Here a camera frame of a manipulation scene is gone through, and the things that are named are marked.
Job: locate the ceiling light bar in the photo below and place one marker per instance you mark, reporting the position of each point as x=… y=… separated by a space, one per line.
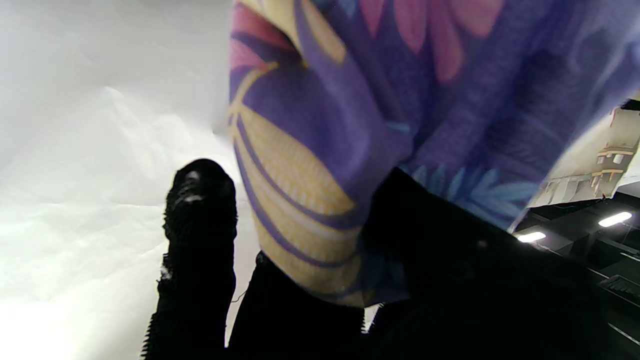
x=531 y=237
x=615 y=219

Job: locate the blue leaf-print pillowcase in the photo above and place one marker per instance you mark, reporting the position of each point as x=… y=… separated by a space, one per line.
x=400 y=100

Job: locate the white backdrop sheet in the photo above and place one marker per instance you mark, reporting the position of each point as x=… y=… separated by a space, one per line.
x=100 y=150

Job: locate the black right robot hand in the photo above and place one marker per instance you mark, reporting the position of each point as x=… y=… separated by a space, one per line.
x=450 y=300

